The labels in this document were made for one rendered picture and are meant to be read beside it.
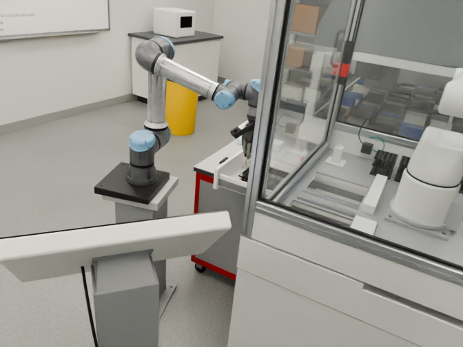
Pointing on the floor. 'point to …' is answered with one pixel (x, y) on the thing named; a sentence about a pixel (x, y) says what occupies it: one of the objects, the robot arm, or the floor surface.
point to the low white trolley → (222, 265)
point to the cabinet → (295, 320)
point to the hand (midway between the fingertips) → (245, 156)
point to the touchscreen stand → (127, 314)
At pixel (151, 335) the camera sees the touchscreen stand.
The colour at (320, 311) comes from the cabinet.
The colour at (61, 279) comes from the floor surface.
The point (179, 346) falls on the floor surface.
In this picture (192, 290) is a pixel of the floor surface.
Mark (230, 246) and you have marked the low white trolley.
